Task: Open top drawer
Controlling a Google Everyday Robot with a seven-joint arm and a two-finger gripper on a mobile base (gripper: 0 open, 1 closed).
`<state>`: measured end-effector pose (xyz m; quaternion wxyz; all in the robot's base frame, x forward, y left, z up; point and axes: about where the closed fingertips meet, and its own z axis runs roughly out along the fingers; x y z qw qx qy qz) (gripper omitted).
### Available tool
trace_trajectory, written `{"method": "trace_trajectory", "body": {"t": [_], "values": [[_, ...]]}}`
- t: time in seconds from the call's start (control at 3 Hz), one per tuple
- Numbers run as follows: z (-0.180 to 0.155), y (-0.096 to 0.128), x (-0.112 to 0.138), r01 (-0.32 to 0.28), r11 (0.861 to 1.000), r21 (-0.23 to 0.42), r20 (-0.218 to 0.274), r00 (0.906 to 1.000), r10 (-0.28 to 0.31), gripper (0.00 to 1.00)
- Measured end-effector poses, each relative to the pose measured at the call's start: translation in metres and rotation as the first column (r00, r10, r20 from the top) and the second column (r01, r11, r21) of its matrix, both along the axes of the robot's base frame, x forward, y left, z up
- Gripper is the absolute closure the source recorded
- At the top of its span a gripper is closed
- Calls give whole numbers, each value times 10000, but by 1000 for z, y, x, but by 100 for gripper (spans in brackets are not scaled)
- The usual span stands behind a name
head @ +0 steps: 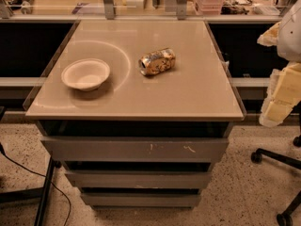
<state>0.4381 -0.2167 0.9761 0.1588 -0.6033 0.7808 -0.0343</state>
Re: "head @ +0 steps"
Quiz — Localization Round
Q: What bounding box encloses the grey drawer cabinet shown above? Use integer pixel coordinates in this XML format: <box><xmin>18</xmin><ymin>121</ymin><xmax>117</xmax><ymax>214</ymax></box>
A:
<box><xmin>25</xmin><ymin>21</ymin><xmax>246</xmax><ymax>196</ymax></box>

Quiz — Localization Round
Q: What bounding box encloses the white paper bowl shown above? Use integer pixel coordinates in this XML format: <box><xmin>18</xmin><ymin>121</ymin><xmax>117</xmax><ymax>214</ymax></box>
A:
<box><xmin>61</xmin><ymin>58</ymin><xmax>110</xmax><ymax>91</ymax></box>

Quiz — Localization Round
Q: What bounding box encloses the grey drawer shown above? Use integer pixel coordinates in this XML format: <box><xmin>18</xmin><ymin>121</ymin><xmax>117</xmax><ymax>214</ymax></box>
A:
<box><xmin>41</xmin><ymin>137</ymin><xmax>229</xmax><ymax>163</ymax></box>
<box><xmin>81</xmin><ymin>193</ymin><xmax>200</xmax><ymax>207</ymax></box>
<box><xmin>66</xmin><ymin>170</ymin><xmax>211</xmax><ymax>189</ymax></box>

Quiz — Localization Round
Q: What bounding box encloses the black floor cable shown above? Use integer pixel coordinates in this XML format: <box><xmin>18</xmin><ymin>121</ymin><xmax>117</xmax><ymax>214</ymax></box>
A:
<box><xmin>0</xmin><ymin>142</ymin><xmax>72</xmax><ymax>226</ymax></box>

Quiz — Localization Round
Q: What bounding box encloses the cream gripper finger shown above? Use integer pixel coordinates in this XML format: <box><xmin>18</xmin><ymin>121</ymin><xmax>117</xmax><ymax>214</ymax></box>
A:
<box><xmin>257</xmin><ymin>23</ymin><xmax>280</xmax><ymax>47</ymax></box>
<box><xmin>259</xmin><ymin>62</ymin><xmax>301</xmax><ymax>127</ymax></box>

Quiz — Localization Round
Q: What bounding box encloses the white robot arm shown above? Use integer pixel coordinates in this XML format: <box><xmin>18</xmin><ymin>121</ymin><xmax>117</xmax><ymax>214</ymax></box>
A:
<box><xmin>257</xmin><ymin>0</ymin><xmax>301</xmax><ymax>127</ymax></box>

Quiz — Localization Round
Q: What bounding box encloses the grey top drawer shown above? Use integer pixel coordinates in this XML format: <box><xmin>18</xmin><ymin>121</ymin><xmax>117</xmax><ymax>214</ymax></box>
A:
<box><xmin>41</xmin><ymin>137</ymin><xmax>229</xmax><ymax>163</ymax></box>

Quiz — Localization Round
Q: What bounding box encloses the black office chair base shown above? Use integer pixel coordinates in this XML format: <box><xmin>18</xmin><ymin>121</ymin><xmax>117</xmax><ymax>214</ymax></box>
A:
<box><xmin>249</xmin><ymin>136</ymin><xmax>301</xmax><ymax>226</ymax></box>

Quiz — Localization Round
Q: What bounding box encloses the grey middle drawer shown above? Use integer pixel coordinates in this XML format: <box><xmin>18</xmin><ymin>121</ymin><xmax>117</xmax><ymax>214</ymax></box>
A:
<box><xmin>66</xmin><ymin>170</ymin><xmax>211</xmax><ymax>189</ymax></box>

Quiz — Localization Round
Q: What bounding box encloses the black metal stand leg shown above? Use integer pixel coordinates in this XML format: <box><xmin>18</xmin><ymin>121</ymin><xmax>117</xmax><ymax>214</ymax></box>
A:
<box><xmin>0</xmin><ymin>158</ymin><xmax>59</xmax><ymax>226</ymax></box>

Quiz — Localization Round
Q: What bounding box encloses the grey bottom drawer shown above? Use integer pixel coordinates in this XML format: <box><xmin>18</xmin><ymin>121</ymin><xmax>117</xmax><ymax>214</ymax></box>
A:
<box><xmin>81</xmin><ymin>193</ymin><xmax>200</xmax><ymax>207</ymax></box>

